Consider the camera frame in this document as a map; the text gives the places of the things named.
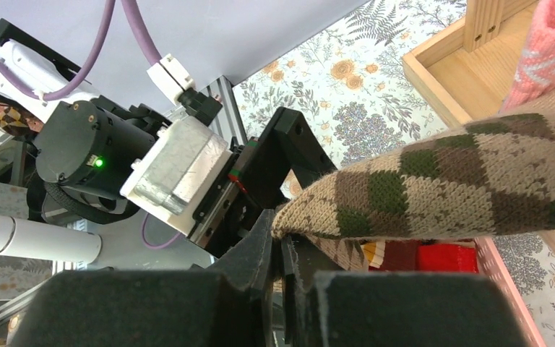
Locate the plain red sock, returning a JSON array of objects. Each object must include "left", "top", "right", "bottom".
[{"left": 379, "top": 239, "right": 479, "bottom": 273}]

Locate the brown argyle sock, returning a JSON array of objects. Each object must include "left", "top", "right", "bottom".
[{"left": 271, "top": 90, "right": 555, "bottom": 270}]

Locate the floral table mat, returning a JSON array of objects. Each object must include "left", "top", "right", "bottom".
[{"left": 234, "top": 1, "right": 555, "bottom": 346}]

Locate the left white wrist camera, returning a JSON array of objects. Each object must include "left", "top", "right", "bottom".
[{"left": 120, "top": 116, "right": 232, "bottom": 235}]

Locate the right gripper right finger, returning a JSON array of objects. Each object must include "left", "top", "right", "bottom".
[{"left": 280, "top": 236, "right": 528, "bottom": 346}]

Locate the pink sock rear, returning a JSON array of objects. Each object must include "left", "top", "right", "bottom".
[{"left": 501, "top": 0, "right": 555, "bottom": 111}]

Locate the wooden hanger rack frame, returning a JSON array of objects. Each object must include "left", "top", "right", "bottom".
[{"left": 403, "top": 1, "right": 555, "bottom": 252}]

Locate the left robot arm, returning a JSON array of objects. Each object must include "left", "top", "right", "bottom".
[{"left": 0, "top": 17, "right": 335, "bottom": 256}]

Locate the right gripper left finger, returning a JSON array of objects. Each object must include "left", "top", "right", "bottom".
[{"left": 12, "top": 210, "right": 275, "bottom": 346}]

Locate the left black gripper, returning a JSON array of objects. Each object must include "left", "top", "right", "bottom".
[{"left": 189, "top": 107, "right": 336, "bottom": 257}]

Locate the pink plastic basket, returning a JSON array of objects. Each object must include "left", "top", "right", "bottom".
[{"left": 474, "top": 237, "right": 546, "bottom": 347}]

